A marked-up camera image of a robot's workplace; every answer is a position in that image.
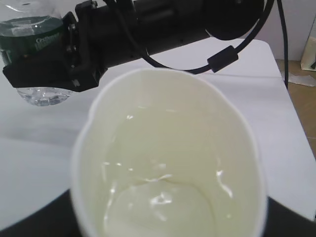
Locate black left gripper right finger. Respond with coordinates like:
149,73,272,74
262,197,316,237

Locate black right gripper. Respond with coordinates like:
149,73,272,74
2,0,153,92

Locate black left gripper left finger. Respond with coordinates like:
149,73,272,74
0,190,81,237

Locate clear green-label water bottle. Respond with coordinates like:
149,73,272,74
0,0,72,106

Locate white paper cup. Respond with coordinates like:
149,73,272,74
70,69,268,237

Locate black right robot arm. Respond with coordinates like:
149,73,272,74
3,0,274,92

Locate grey scrap on floor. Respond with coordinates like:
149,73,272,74
289,74,316,87

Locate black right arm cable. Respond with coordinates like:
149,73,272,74
108,0,294,87

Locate white bag green handles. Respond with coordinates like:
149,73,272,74
301,37,316,72

